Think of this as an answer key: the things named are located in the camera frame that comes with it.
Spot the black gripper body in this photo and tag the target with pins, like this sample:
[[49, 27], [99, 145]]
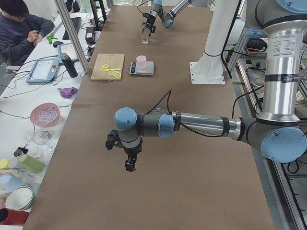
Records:
[[150, 18], [131, 152]]

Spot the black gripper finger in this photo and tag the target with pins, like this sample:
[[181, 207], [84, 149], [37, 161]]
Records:
[[134, 159], [128, 166], [152, 30], [143, 26]]

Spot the glass sauce bottle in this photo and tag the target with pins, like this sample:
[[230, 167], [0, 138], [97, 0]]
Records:
[[145, 36]]

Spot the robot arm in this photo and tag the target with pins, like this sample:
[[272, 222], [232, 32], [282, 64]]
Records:
[[167, 18], [202, 139]]

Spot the glass cup clear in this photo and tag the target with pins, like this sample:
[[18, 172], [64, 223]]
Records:
[[40, 137]]

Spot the green cup lying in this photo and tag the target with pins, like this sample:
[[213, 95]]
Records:
[[31, 164]]

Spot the light blue cup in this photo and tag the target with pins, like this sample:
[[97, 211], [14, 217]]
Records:
[[10, 182]]

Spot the red cup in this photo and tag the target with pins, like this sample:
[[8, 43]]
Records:
[[13, 217]]

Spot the bamboo cutting board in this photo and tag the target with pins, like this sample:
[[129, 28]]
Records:
[[113, 60]]

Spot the yellow plastic knife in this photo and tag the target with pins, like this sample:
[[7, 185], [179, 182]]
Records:
[[115, 69]]

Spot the black power box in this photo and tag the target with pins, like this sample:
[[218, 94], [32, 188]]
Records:
[[90, 35]]

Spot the lemon slice front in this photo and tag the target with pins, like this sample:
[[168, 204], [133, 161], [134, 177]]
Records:
[[117, 75]]

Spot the purple cloth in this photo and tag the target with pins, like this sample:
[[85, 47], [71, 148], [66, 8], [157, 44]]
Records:
[[67, 93]]

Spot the pink bowl with pieces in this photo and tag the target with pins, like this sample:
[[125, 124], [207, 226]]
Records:
[[45, 115]]

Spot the blue teach pendant far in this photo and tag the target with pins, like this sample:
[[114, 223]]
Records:
[[66, 49]]

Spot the blue teach pendant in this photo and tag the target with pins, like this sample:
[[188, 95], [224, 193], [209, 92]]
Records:
[[43, 70], [66, 49]]

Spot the black thermos bottle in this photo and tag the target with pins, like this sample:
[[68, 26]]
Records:
[[69, 65]]

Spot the black computer mouse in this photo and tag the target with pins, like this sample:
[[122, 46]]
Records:
[[57, 43]]

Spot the green plastic toy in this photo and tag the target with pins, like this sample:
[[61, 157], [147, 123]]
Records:
[[50, 38]]

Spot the blue teach pendant near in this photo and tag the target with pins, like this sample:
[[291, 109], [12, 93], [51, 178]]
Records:
[[43, 70]]

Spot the white green bowl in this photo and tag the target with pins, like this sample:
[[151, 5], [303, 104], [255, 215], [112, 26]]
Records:
[[20, 199]]

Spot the person in dark sweater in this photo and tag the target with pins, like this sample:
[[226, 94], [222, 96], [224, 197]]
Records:
[[20, 31]]

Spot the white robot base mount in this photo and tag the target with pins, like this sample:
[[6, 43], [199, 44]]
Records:
[[209, 68]]

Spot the aluminium frame post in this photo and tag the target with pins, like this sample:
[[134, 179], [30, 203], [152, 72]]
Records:
[[65, 17]]

